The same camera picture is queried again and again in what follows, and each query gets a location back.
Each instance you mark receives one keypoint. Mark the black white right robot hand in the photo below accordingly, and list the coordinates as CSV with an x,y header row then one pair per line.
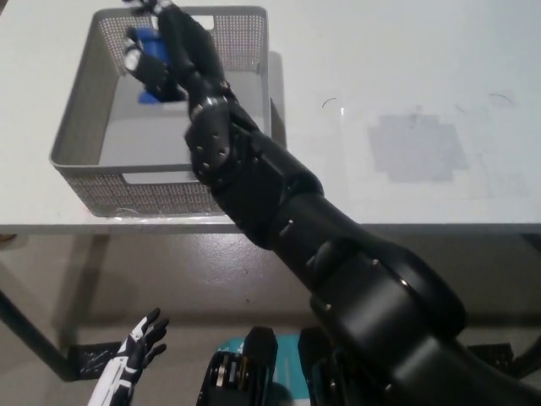
x,y
220,144

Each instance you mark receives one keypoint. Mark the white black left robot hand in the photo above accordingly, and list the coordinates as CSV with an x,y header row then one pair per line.
x,y
131,359

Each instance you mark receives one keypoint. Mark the blue rook chess piece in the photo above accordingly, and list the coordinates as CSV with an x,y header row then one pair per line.
x,y
150,44

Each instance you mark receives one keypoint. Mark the black perforated foot plate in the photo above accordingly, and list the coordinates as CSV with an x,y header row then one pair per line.
x,y
95,359
492,354

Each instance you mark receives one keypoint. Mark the black table leg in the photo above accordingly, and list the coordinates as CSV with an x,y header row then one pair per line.
x,y
530,330
29,334

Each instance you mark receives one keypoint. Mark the left black ribbed body block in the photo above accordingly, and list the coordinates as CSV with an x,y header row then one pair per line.
x,y
258,351

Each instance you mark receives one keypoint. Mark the black ribbed body block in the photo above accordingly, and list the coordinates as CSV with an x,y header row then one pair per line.
x,y
258,351
313,359

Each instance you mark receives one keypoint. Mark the grey perforated plastic basket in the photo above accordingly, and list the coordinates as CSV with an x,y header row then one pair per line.
x,y
84,190

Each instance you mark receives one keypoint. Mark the brown object under table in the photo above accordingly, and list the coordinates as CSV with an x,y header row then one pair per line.
x,y
6,237

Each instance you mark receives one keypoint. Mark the right black ribbed body block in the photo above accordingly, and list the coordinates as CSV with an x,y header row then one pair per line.
x,y
313,359

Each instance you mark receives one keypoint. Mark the grey tape patch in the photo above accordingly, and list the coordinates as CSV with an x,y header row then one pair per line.
x,y
418,148

